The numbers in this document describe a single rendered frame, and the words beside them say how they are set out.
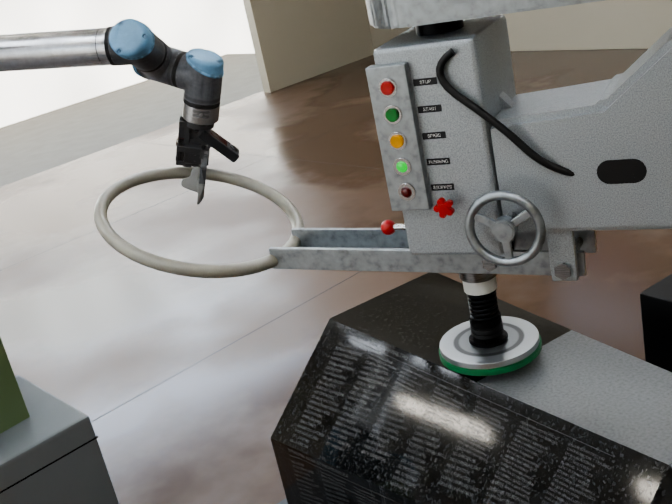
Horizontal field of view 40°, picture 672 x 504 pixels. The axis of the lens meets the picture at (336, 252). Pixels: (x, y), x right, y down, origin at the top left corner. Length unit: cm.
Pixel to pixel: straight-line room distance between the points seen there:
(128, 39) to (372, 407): 100
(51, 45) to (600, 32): 728
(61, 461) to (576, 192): 127
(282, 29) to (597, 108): 862
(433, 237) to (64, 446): 97
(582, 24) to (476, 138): 749
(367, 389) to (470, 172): 67
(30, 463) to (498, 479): 102
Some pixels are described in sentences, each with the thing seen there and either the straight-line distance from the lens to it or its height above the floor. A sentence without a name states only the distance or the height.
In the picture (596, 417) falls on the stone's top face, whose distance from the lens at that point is 182.
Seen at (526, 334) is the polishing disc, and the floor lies 89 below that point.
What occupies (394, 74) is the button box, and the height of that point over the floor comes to 151.
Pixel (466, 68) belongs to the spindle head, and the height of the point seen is 150.
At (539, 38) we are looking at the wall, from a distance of 948.
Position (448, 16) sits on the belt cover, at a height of 159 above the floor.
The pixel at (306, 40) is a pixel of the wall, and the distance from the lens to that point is 1038.
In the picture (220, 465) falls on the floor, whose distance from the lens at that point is 347.
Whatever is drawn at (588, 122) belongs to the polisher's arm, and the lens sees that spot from 166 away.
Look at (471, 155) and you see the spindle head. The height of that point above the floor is 134.
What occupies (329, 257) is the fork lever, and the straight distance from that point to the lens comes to 198.
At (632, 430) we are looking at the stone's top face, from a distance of 178.
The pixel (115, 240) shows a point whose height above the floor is 123.
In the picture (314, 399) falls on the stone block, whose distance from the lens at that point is 231.
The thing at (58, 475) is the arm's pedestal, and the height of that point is 75.
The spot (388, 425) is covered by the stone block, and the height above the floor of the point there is 71.
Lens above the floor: 183
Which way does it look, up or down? 21 degrees down
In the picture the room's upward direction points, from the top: 12 degrees counter-clockwise
